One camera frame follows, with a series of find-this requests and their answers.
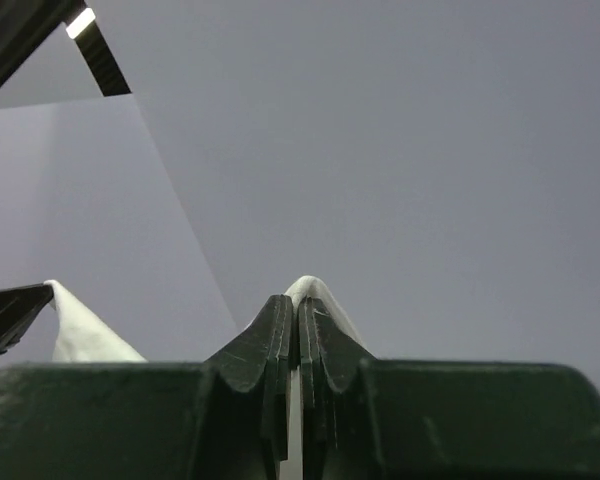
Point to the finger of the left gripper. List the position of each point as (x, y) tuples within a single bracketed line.
[(19, 308)]

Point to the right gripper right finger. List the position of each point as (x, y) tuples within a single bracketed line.
[(370, 418)]

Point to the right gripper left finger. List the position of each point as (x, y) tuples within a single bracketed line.
[(224, 418)]

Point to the white t-shirt with flower print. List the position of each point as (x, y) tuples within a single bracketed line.
[(84, 337)]

